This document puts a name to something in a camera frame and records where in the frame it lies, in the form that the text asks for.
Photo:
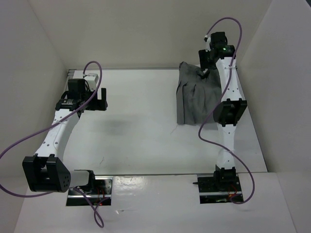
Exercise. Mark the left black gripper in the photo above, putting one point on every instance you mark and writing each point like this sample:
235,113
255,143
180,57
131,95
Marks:
100,105

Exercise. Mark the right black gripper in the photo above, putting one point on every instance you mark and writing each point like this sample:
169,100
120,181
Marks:
203,55

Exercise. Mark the grey pleated skirt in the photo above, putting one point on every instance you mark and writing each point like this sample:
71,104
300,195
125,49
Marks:
195,97

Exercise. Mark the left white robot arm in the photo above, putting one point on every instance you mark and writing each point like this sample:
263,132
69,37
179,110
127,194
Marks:
45,171

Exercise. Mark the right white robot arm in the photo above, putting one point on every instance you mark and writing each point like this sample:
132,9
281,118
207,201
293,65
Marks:
219,55

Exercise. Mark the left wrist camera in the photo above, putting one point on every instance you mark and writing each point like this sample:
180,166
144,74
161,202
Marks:
92,80

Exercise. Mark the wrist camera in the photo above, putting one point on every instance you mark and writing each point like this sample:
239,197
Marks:
92,80
207,40

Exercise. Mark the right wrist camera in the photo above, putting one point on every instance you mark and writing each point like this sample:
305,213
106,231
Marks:
207,40

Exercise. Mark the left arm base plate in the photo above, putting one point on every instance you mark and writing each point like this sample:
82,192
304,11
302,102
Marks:
100,193

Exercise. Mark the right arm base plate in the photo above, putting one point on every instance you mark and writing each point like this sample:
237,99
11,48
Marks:
212,191

